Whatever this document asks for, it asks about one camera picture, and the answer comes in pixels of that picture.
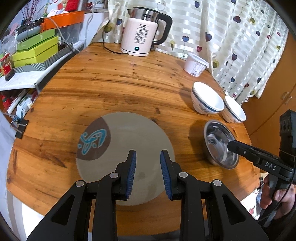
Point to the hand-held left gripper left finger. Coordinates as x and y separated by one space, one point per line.
130 176

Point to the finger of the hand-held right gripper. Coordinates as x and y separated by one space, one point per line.
241 148

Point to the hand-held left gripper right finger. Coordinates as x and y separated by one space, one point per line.
167 176

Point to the stainless steel bowl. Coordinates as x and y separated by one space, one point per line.
217 143

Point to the small white bowl blue stripe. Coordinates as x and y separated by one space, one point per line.
234 109

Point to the green plate with brown patch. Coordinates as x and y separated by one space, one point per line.
134 132

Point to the large white bowl blue stripe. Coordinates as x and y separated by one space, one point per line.
207 93

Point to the person's right forearm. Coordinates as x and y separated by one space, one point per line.
290 220

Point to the person's right hand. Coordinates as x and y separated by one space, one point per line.
285 199

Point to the wooden cabinet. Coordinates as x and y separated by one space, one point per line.
266 109

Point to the white plastic tub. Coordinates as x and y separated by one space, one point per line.
195 64

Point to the black binder clip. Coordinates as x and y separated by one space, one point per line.
20 127

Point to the heart print curtain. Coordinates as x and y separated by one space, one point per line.
219 27

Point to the grey chevron pattern box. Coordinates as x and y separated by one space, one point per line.
44 64

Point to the white electric kettle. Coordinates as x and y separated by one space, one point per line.
138 34

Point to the white shelf board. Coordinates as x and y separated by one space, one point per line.
25 80

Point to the clear plastic storage box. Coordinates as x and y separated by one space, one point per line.
74 34

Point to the lime green flat box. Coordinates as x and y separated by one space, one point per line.
34 54

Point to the dark green flat box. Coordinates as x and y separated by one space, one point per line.
37 40

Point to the orange lidded storage box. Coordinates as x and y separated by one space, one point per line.
56 27

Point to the red figurine jar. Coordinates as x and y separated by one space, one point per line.
6 66

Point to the black electronic device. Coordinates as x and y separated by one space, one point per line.
30 25

